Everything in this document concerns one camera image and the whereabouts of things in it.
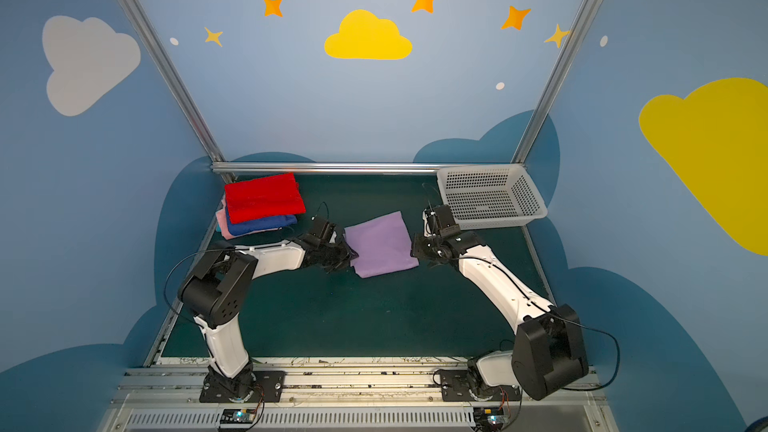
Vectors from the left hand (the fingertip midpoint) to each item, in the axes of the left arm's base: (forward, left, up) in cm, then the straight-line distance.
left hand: (361, 257), depth 95 cm
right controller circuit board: (-42, -34, -4) cm, 54 cm away
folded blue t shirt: (+11, +35, +3) cm, 37 cm away
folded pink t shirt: (+16, +51, 0) cm, 54 cm away
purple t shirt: (+5, -7, 0) cm, 8 cm away
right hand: (-1, -18, +11) cm, 21 cm away
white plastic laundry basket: (+31, -48, -3) cm, 57 cm away
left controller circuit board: (-42, +27, -3) cm, 50 cm away
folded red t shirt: (+23, +36, +3) cm, 42 cm away
